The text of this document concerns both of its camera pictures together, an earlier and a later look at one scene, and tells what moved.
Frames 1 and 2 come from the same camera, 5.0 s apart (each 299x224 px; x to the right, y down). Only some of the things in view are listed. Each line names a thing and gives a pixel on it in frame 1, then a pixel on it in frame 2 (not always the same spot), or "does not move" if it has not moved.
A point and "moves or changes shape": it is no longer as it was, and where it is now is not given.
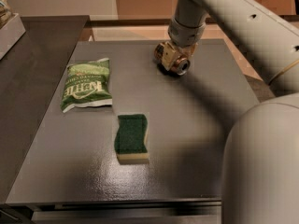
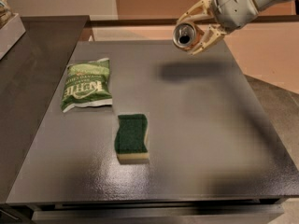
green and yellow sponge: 130,142 does not move
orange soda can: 180,67 moves or changes shape
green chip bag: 87,84 does not move
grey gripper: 183,35 → 234,7
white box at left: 10,34 does not move
